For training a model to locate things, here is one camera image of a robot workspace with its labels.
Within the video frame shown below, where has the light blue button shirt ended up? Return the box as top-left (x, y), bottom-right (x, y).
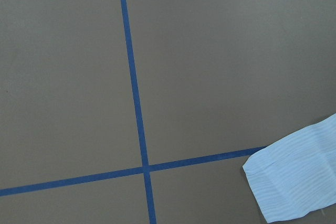
top-left (243, 115), bottom-right (335, 223)

